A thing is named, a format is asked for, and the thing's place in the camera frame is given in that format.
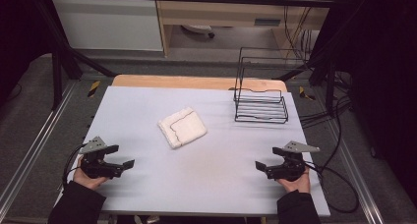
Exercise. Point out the white table cover sheet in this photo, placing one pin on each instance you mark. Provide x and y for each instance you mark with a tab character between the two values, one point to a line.
203	178

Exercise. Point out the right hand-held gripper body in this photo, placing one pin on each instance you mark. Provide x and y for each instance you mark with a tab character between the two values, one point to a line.
291	166

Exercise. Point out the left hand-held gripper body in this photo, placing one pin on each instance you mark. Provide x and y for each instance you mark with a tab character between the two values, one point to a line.
93	161

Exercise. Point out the wooden table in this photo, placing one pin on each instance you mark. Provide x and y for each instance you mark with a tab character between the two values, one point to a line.
183	81

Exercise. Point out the black curtain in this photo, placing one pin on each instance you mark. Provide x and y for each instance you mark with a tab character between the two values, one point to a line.
387	70

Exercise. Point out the office chair base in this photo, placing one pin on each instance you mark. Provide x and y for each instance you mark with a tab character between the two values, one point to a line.
198	29

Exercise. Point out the white towel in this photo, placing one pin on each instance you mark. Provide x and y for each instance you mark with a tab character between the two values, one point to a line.
182	127

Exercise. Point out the aluminium floor rail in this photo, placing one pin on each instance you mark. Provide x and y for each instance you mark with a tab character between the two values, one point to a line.
357	175
36	145

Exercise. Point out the light wooden desk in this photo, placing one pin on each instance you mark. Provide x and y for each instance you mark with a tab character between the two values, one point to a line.
226	12

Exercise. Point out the person's right hand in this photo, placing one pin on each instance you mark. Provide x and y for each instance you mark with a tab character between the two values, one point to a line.
296	185

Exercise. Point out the person's left hand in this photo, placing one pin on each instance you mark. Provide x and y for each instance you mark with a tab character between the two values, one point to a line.
86	181

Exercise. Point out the white cabinet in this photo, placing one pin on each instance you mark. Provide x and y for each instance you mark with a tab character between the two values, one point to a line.
105	24

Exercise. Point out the black metal frame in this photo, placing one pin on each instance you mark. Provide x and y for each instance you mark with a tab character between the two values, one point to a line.
59	73

